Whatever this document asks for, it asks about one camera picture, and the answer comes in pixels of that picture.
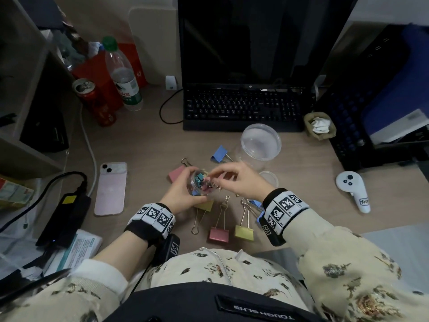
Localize person's left hand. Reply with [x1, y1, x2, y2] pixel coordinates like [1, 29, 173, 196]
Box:
[159, 165, 215, 217]

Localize person's right hand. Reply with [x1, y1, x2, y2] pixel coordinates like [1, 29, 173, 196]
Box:
[204, 161, 276, 200]

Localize small clear plastic jar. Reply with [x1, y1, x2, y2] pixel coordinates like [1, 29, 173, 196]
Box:
[189, 166, 219, 197]

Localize clear plastic lid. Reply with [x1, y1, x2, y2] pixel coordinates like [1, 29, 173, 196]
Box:
[258, 170, 279, 188]

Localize pile of small binder clips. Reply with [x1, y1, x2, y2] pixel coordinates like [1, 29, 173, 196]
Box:
[193, 170, 220, 195]

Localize large clear plastic jar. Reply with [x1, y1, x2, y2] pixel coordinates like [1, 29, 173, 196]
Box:
[234, 123, 282, 171]

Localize pile of large binder clips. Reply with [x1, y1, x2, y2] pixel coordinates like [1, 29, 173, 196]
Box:
[167, 144, 269, 244]

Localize person's right forearm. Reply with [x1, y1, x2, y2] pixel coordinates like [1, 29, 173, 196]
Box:
[283, 209, 429, 322]

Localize person's left forearm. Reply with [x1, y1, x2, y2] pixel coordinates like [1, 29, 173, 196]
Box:
[0, 231, 150, 322]

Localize person's floral cream jacket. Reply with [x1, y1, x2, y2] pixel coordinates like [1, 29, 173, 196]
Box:
[134, 248, 309, 309]

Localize person's black garment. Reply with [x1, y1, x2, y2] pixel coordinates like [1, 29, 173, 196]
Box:
[112, 283, 332, 322]

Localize pink smartphone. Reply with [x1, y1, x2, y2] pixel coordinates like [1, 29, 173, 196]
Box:
[93, 161, 128, 217]

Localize black keyboard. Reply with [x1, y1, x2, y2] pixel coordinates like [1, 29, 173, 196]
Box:
[182, 84, 315, 133]

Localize brown paper cup with tissue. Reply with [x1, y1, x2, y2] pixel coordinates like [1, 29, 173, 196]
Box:
[303, 111, 337, 141]

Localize crumpled white tissue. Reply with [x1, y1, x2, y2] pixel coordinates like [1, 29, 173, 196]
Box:
[310, 118, 331, 134]

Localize white handheld controller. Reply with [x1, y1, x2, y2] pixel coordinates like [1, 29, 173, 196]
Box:
[336, 170, 372, 214]

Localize black plastic crate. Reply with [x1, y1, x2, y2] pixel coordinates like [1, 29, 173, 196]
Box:
[315, 25, 429, 171]

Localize white teal tissue pack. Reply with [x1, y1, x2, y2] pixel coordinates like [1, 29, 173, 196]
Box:
[43, 229, 104, 275]

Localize black power adapter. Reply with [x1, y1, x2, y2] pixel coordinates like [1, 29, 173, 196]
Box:
[36, 193, 92, 248]

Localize red drink can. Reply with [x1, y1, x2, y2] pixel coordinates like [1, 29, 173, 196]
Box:
[72, 78, 117, 127]

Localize clear water bottle green cap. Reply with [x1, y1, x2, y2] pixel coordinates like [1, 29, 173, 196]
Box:
[101, 36, 144, 112]

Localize black computer monitor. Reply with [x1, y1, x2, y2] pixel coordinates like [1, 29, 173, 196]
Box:
[177, 0, 359, 91]

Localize black electronic device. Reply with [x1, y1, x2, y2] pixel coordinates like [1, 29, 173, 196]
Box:
[19, 110, 69, 153]

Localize red cardboard box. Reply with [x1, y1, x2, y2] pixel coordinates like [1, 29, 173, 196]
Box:
[72, 42, 148, 111]

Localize white paper sheet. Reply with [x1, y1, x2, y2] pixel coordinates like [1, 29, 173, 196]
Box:
[368, 109, 429, 144]

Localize grey shelf unit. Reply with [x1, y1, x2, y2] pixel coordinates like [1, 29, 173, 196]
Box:
[0, 0, 73, 180]

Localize yellow juice bottle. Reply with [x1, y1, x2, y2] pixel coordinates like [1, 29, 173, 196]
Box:
[0, 177, 36, 210]

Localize blue folder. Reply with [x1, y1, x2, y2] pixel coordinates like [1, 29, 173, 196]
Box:
[362, 25, 429, 135]

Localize crumpled clear plastic wrap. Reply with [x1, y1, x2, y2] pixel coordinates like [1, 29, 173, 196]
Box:
[52, 28, 105, 72]

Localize black chair base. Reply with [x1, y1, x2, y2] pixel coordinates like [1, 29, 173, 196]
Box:
[0, 268, 73, 302]

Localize dark fabric bag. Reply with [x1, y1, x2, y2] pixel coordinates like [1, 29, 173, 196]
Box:
[15, 0, 66, 30]

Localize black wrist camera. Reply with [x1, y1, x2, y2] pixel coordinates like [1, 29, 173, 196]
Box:
[157, 233, 181, 262]

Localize black keyboard cable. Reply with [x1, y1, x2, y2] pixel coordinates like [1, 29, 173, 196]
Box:
[159, 89, 184, 125]

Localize white charging cable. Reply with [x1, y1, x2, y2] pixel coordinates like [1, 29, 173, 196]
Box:
[79, 103, 98, 197]

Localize black power cable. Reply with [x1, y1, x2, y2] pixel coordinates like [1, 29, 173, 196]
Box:
[0, 170, 88, 233]

